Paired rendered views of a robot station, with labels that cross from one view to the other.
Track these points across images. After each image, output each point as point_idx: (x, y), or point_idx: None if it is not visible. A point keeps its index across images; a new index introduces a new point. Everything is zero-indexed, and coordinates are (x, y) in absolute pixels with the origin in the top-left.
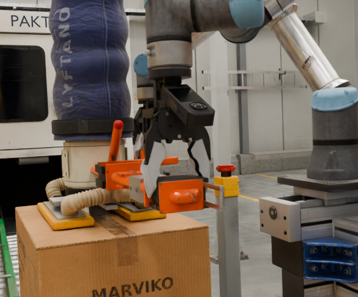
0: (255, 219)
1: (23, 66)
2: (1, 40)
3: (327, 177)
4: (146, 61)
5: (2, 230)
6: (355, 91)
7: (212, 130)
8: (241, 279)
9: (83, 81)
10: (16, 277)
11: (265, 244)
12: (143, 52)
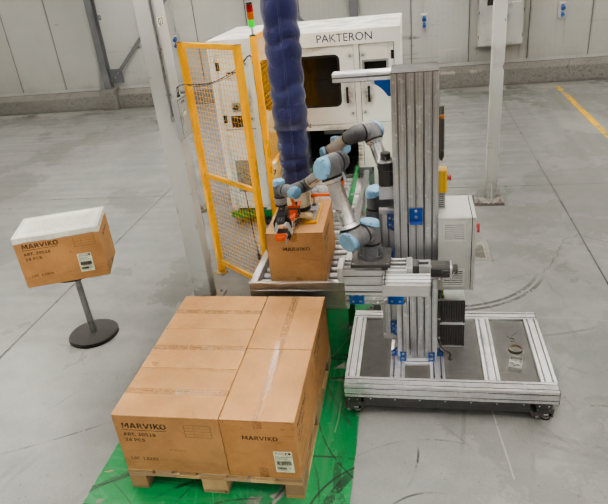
0: (564, 159)
1: (325, 70)
2: (311, 52)
3: None
4: (322, 152)
5: None
6: (378, 191)
7: None
8: (478, 222)
9: (287, 171)
10: None
11: (536, 192)
12: None
